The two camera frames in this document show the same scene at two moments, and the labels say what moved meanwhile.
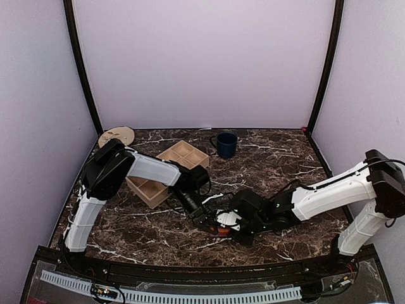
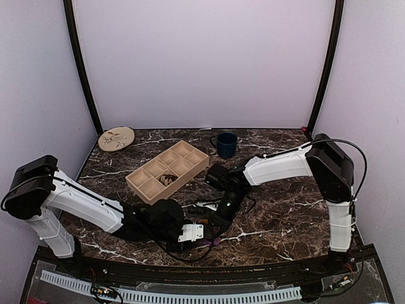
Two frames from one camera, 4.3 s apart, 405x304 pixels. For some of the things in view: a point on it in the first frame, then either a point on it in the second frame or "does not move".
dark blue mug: (226, 143) does not move
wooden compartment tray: (152, 194) does not move
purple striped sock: (222, 232) → (216, 241)
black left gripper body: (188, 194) → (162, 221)
